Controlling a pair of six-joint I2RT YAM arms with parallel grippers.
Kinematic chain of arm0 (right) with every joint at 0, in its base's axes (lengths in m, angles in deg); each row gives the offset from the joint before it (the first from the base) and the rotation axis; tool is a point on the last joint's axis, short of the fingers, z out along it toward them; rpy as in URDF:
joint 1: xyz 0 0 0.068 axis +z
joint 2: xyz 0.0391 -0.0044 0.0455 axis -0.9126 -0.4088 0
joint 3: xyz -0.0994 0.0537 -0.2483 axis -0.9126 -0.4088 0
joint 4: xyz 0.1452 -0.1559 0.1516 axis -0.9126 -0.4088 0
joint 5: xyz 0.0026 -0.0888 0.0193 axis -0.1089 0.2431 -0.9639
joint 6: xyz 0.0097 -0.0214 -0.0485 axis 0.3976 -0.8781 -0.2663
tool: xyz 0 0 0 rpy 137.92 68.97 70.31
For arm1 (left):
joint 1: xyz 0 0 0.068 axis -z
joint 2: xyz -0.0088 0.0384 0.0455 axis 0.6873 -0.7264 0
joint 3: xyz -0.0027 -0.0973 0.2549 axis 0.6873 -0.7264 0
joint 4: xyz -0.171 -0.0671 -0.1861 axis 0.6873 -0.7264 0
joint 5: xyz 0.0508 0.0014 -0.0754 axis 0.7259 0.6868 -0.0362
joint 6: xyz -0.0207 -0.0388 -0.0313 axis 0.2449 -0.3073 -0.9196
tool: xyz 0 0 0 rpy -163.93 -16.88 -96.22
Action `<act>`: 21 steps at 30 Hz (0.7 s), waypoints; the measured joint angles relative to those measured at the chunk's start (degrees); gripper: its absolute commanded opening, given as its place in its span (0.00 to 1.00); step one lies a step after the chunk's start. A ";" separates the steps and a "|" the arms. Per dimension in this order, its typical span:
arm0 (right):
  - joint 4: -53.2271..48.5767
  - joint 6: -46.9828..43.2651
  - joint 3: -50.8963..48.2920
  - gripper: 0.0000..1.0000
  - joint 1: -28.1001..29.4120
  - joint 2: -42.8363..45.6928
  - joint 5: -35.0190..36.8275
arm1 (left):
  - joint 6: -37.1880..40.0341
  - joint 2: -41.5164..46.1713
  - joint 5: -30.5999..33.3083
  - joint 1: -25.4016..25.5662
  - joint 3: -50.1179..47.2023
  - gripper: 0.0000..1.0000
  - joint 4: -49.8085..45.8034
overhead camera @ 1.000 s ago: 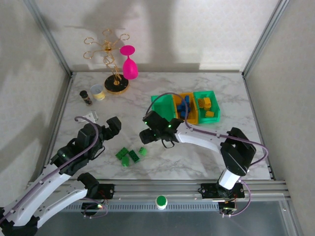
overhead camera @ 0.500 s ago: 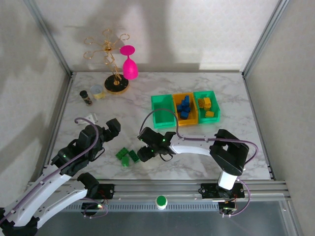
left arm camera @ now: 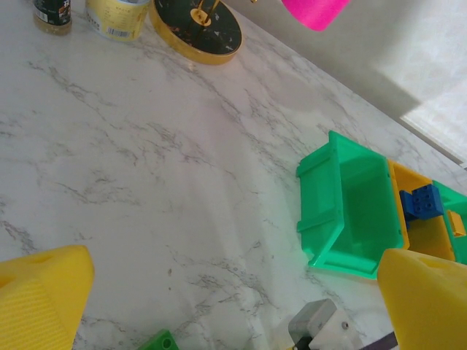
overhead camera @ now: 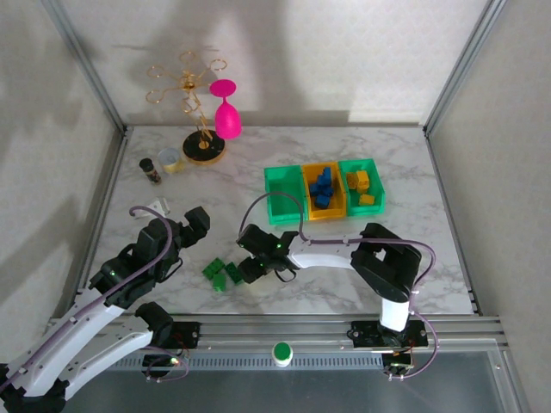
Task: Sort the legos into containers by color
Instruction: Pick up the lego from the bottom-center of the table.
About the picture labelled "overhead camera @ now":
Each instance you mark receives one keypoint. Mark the green plastic bin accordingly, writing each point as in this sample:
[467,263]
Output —
[284,206]
[372,211]

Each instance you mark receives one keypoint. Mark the orange plastic bin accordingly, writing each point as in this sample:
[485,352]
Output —
[340,206]

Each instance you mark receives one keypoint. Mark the yellow lego brick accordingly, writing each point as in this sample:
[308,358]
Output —
[352,180]
[367,199]
[363,180]

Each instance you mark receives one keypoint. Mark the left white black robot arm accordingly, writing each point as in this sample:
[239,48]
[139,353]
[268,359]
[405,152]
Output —
[64,340]

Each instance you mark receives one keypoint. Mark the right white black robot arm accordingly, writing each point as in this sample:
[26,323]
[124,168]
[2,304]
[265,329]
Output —
[318,258]

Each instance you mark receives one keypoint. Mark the small green lego brick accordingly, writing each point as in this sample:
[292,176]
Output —
[219,282]

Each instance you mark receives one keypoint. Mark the small white yellow cup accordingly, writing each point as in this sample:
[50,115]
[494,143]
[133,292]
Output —
[171,161]

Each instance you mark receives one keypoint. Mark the dark spice jar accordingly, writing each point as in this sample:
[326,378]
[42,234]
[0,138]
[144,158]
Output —
[150,171]

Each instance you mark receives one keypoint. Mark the green push button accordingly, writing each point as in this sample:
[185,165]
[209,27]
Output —
[282,352]

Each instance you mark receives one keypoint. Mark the small electronics board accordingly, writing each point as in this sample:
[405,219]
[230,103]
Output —
[398,363]
[157,361]

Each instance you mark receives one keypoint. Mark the pink plastic wine glass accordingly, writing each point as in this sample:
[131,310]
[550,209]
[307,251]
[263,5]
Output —
[227,122]

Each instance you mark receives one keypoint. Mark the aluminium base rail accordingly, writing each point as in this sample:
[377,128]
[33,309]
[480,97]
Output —
[258,331]

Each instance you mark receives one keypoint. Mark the aluminium frame post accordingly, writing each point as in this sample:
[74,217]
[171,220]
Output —
[86,64]
[460,64]

